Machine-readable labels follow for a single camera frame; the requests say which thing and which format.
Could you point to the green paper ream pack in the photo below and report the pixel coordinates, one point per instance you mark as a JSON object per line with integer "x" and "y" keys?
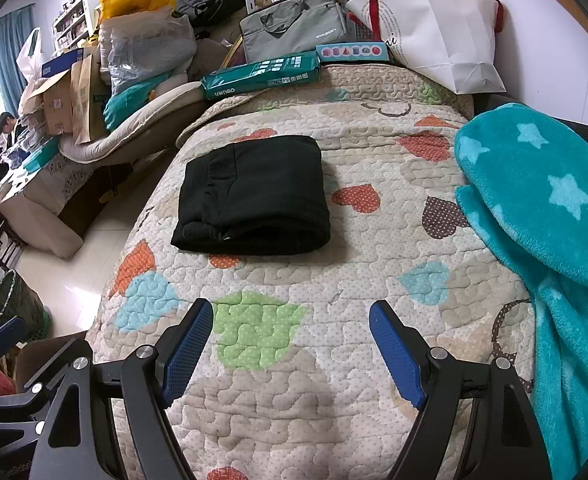
{"x": 261, "y": 75}

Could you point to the blue box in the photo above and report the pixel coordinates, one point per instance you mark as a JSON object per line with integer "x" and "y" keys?
{"x": 61, "y": 62}

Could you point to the white plastic bag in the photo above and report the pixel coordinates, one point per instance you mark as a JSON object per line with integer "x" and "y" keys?
{"x": 30, "y": 57}

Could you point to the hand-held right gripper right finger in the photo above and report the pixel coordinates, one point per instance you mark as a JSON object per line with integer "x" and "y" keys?
{"x": 396, "y": 355}

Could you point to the grey laptop bag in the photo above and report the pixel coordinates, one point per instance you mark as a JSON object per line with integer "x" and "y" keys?
{"x": 294, "y": 30}

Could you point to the teal curtain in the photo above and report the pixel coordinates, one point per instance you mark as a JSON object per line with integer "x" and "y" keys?
{"x": 9, "y": 50}

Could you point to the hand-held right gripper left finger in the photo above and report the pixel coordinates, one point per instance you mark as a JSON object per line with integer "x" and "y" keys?
{"x": 189, "y": 355}

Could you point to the green mesh bin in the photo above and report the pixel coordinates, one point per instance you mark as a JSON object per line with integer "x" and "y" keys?
{"x": 16, "y": 300}

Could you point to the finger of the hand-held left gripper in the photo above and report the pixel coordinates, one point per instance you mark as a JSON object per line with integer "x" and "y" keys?
{"x": 19, "y": 400}
{"x": 1, "y": 337}

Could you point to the teal box with shapes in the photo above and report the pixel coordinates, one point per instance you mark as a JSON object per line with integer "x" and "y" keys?
{"x": 351, "y": 51}

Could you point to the beige folded comforter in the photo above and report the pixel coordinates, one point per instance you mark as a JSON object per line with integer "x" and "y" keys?
{"x": 139, "y": 130}

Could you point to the clear plastic bag of clothes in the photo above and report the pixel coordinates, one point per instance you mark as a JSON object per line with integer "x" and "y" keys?
{"x": 144, "y": 47}

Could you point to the beige quilted heart bedspread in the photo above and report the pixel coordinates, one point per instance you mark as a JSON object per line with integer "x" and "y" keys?
{"x": 324, "y": 270}

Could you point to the black pants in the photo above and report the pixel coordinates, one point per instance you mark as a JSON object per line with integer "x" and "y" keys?
{"x": 254, "y": 195}

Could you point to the teal star fleece blanket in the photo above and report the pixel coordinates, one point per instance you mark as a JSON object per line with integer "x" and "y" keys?
{"x": 534, "y": 200}

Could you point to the teal patterned pack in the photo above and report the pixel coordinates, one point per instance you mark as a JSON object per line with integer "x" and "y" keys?
{"x": 134, "y": 100}

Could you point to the white paper bag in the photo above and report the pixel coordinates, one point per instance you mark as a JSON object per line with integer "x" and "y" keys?
{"x": 439, "y": 25}

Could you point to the white wall shelf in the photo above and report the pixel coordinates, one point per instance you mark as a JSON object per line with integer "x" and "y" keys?
{"x": 74, "y": 25}

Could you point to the teal and white pack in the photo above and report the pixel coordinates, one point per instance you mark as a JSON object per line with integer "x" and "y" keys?
{"x": 41, "y": 156}

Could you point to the brown cardboard box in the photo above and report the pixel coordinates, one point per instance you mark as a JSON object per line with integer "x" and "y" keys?
{"x": 69, "y": 100}

